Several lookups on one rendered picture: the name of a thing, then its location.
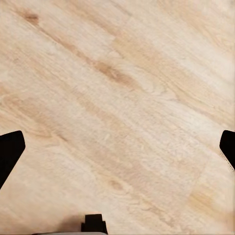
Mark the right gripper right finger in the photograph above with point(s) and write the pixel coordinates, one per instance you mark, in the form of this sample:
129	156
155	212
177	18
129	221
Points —
227	146

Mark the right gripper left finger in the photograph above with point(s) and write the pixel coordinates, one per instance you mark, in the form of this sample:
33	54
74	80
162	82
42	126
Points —
12	146

